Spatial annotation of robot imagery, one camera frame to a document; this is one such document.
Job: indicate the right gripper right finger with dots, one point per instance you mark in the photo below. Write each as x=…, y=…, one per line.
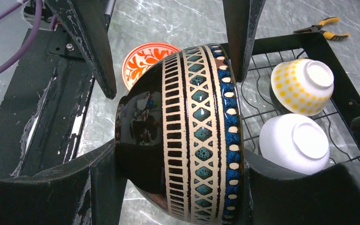
x=274, y=195

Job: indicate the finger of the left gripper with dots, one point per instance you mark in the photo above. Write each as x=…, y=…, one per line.
x=87, y=22
x=241, y=19

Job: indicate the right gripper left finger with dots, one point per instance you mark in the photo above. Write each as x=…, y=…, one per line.
x=88, y=190

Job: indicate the orange zigzag bowl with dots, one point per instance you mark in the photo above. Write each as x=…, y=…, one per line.
x=141, y=58

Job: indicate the white bowl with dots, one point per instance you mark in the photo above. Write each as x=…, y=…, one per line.
x=295, y=142

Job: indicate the black wire dish rack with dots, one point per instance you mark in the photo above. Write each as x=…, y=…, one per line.
x=340, y=118

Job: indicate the yellow sun pattern bowl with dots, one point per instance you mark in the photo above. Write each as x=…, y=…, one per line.
x=302, y=86

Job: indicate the black blue banded bowl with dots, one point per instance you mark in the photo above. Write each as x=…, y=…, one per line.
x=178, y=136

